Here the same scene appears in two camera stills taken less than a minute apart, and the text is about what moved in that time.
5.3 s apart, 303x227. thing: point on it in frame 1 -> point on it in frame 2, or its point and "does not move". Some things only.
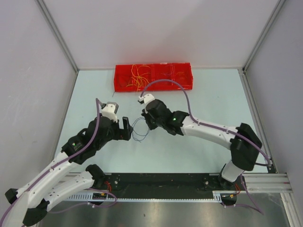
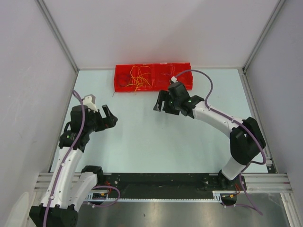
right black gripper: [146, 115] -> [164, 96]
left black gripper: [124, 133] -> [108, 122]
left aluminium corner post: [41, 4] does not move
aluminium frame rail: [254, 182] does not move
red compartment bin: [137, 77] does not move
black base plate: [169, 182] does not move
